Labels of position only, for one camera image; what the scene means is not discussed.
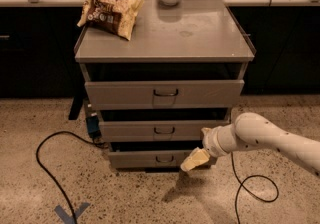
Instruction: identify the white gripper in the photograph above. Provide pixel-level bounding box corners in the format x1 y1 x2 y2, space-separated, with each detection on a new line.
180 124 238 172

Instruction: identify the grey drawer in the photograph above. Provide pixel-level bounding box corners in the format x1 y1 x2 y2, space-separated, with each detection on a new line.
108 150 191 169
99 120 229 142
85 80 244 110

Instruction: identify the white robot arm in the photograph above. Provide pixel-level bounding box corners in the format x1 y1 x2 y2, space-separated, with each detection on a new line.
180 112 320 176

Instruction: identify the grey bottom drawer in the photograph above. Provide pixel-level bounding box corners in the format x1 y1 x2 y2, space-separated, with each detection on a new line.
108 150 191 169

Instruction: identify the grey drawer cabinet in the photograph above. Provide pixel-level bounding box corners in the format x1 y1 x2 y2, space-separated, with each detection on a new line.
73 0 257 174

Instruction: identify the grey top drawer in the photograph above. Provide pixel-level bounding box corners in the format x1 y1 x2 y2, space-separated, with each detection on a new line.
85 80 244 110

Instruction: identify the blue power adapter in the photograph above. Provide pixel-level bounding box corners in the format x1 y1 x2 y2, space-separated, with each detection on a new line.
85 113 101 139

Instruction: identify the blue tape floor mark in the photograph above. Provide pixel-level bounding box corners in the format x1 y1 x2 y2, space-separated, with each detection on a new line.
54 201 92 224

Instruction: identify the brown yellow chip bag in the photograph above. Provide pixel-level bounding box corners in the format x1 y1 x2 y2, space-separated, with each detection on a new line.
77 0 144 41

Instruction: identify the black right floor cable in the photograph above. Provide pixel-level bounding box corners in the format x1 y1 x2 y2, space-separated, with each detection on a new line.
229 151 280 224

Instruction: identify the black floor cable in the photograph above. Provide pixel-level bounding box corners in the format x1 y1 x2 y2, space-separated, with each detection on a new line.
229 151 280 224
35 130 110 224

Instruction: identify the black left floor cable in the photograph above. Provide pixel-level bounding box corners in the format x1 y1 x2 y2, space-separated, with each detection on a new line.
35 130 110 224

